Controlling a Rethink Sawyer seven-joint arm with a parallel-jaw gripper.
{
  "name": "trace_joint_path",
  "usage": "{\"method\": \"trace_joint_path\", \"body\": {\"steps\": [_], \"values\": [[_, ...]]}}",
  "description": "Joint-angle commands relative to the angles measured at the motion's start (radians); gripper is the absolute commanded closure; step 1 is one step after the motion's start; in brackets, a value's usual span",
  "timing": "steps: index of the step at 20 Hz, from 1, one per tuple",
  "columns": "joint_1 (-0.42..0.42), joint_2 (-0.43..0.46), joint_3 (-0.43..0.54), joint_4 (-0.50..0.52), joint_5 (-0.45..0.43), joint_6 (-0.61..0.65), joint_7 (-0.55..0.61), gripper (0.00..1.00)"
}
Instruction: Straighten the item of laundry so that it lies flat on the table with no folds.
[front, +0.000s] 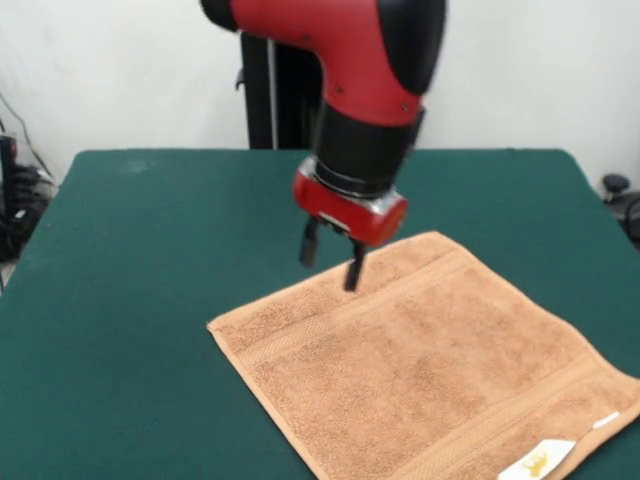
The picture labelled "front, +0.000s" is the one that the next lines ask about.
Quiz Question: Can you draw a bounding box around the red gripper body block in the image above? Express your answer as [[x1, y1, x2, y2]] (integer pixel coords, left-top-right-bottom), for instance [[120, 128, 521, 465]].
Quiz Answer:
[[292, 155, 409, 249]]

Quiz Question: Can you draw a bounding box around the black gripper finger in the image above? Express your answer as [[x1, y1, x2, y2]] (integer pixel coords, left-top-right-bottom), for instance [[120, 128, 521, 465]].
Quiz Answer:
[[343, 242, 367, 294], [298, 217, 321, 265]]

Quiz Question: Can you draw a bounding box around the tan terry towel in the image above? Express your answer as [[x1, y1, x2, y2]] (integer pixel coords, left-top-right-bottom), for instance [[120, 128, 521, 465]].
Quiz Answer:
[[206, 229, 640, 480]]

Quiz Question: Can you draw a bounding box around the dark green table cloth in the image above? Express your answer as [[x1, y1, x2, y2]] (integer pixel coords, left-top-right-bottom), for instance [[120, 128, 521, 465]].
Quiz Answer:
[[0, 147, 640, 480]]

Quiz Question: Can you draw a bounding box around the black office chair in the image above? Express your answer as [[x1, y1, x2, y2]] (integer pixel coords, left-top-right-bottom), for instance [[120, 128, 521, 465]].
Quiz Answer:
[[601, 173, 640, 251]]

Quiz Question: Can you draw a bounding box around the black equipment box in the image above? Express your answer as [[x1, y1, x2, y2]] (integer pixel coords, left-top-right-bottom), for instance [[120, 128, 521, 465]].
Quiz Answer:
[[0, 133, 20, 221]]

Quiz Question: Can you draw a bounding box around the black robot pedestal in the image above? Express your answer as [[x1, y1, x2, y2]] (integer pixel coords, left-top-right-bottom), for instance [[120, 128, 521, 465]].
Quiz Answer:
[[233, 29, 331, 150]]

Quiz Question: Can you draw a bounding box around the black cable bundle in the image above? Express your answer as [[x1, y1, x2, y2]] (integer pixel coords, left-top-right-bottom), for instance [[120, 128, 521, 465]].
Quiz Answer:
[[0, 164, 57, 264]]

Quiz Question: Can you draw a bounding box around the grey wall cable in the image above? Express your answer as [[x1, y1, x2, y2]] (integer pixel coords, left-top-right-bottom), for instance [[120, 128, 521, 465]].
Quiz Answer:
[[0, 92, 56, 181]]

